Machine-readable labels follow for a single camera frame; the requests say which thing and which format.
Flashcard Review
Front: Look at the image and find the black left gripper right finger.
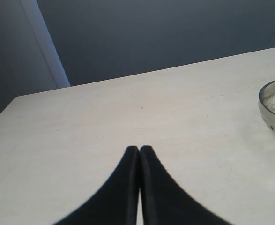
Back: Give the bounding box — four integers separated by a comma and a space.
140, 145, 224, 225

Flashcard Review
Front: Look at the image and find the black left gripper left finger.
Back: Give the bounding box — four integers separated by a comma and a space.
56, 146, 140, 225

